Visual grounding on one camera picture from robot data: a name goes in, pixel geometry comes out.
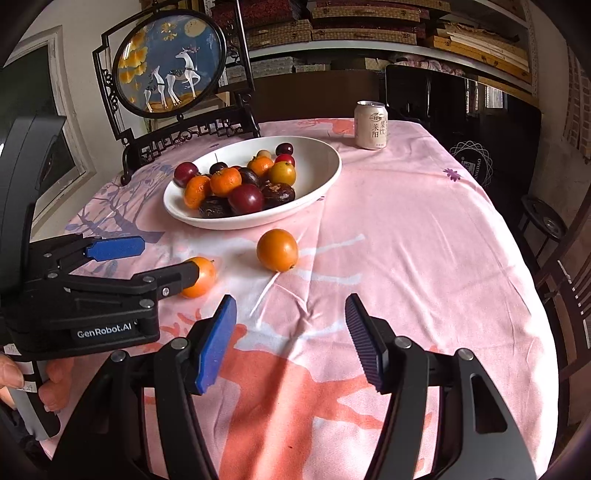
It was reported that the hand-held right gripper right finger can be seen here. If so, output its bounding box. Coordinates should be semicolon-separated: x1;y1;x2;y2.
344;293;536;480

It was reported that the stack of woven boxes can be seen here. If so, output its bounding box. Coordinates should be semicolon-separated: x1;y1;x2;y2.
212;0;430;79

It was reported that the yellow orange smooth fruit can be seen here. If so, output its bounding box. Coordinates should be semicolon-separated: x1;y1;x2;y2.
269;161;297;186

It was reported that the dark brown passion fruit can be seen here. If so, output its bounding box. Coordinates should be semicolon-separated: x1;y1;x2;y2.
261;182;296;206

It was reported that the small mandarin orange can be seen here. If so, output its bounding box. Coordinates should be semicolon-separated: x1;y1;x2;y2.
247;155;275;178

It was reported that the pink floral tablecloth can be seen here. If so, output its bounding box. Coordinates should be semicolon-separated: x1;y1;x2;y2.
37;117;561;480

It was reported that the dark wooden chair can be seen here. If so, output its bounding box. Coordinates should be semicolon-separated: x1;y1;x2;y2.
531;185;591;386

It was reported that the round black stool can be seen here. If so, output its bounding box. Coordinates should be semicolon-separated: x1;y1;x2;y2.
519;195;568;241

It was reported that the white oval plate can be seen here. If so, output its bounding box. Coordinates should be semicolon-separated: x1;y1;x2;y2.
163;137;343;230

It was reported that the white framed window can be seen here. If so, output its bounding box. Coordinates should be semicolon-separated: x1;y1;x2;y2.
0;25;100;224

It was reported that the wall shelf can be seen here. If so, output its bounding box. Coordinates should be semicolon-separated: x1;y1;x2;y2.
217;0;542;90

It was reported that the pink floral cloth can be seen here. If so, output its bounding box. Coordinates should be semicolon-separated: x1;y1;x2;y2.
392;53;467;77

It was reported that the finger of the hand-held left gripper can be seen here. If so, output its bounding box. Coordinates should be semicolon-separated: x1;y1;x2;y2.
46;261;200;309
30;233;146;278

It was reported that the round deer embroidery screen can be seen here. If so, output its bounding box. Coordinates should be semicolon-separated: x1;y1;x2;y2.
92;0;262;186

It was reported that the person's left hand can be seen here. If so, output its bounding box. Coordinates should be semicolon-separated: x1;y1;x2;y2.
0;353;77;414

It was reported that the large mandarin orange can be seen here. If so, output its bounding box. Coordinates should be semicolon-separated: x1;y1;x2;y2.
210;167;243;198

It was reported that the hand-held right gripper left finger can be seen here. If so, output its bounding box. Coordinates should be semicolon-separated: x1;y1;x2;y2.
58;294;238;480

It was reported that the stack of wooden boards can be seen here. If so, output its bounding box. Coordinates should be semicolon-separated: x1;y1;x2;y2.
427;21;532;84

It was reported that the black cabinet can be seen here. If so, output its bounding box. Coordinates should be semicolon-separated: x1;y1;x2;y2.
383;64;543;190

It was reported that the dark purple mangosteen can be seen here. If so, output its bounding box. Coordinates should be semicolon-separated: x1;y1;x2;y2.
198;196;233;219

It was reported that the dark red plum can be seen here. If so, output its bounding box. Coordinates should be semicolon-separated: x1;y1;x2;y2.
228;184;265;216

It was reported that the pale beverage can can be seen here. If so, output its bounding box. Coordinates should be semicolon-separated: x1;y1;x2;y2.
354;100;389;150

